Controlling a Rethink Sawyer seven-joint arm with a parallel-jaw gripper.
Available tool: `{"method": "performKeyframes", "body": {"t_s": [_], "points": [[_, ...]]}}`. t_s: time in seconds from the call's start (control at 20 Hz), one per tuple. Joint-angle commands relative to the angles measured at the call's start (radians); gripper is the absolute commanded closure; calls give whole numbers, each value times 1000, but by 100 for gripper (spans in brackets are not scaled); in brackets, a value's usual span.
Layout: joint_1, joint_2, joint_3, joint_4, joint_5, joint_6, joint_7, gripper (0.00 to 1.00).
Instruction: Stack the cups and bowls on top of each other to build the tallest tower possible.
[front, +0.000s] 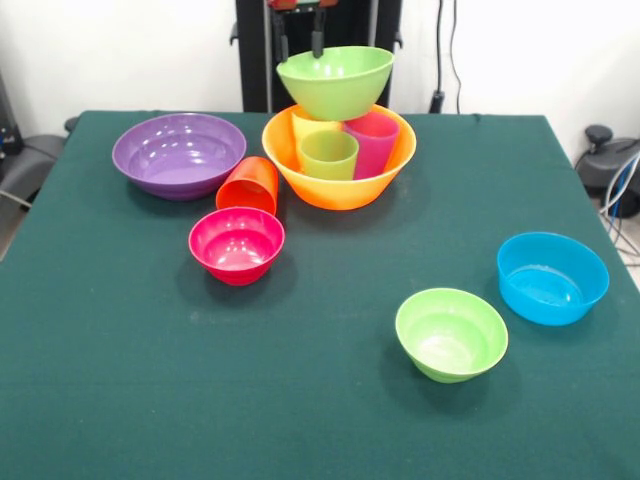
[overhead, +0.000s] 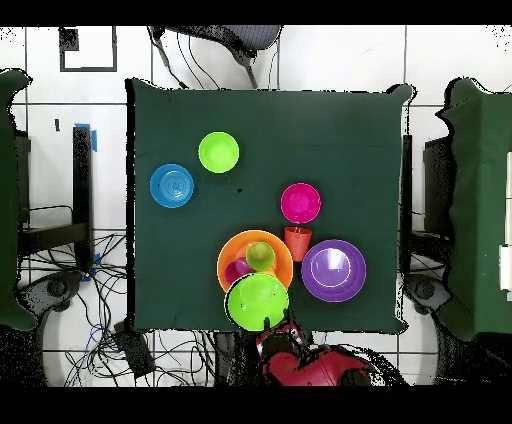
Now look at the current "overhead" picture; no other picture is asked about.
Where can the small green bowl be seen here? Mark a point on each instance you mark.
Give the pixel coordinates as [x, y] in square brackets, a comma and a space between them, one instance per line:
[218, 152]

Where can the large orange bowl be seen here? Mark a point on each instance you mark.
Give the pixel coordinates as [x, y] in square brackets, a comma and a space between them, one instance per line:
[232, 248]

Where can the black power strip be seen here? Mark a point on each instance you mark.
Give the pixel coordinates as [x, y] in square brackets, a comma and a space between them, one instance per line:
[134, 352]

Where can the pink bowl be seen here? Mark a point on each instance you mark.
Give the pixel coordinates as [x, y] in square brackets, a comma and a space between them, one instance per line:
[300, 203]

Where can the blue tape strip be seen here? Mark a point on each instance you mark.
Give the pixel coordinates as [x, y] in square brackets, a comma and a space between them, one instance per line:
[94, 140]

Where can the white box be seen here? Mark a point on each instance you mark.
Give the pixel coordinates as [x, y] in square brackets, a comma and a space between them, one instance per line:
[506, 268]

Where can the red-orange cup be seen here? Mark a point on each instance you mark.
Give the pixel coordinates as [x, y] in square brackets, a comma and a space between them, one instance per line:
[298, 244]

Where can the purple bowl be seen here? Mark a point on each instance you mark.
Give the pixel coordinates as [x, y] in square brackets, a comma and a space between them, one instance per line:
[333, 271]

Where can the dark green table cloth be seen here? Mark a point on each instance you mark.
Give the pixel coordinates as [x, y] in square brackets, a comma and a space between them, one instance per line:
[280, 132]

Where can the purple cup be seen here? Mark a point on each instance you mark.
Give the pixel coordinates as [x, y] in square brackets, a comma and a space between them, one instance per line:
[236, 268]

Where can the green cloth covered side table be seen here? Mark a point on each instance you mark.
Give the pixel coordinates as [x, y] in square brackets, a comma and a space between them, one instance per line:
[480, 200]
[8, 200]

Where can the black metal stand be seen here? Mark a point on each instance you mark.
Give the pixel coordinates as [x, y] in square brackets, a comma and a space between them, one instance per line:
[82, 180]

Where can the grey office chair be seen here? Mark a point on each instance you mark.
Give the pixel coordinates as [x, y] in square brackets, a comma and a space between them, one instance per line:
[252, 38]

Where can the large green bowl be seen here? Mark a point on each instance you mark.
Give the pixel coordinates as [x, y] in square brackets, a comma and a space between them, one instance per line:
[256, 302]

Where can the blue bowl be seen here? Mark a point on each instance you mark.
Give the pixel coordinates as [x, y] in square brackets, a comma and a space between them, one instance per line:
[171, 186]

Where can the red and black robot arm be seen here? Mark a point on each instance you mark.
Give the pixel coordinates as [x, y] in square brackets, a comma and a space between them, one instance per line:
[316, 368]

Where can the green cup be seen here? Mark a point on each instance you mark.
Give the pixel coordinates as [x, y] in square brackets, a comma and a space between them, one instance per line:
[260, 256]

